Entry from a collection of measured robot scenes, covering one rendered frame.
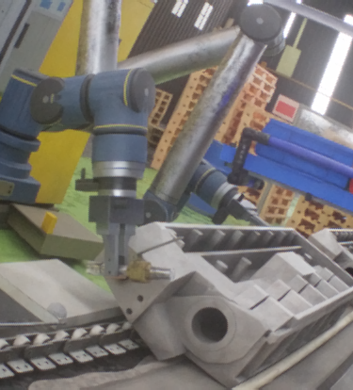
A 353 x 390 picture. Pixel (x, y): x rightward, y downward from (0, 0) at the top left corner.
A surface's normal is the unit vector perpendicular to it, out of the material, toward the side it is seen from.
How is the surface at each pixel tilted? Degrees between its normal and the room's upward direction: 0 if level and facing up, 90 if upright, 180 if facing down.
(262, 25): 90
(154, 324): 90
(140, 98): 68
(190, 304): 90
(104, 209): 90
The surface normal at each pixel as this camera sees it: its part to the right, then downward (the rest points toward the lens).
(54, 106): -0.29, 0.06
